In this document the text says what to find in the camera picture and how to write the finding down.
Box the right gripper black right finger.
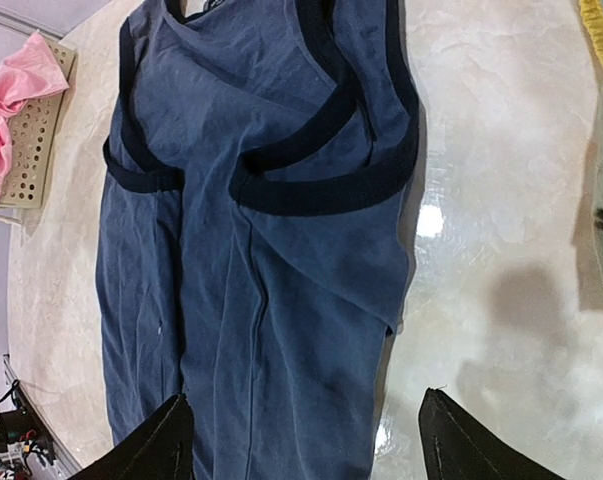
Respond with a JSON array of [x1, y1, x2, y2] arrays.
[[418, 388, 561, 480]]

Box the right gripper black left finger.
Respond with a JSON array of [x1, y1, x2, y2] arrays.
[[75, 394, 194, 480]]

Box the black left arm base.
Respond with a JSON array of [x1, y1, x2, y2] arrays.
[[0, 352, 57, 480]]

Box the beige perforated laundry basket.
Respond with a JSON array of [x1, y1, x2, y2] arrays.
[[0, 37, 75, 208]]

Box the pink garment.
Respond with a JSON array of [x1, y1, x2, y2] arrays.
[[0, 32, 69, 190]]

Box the yellow folded t-shirt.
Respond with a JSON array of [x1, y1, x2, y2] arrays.
[[578, 0, 603, 66]]

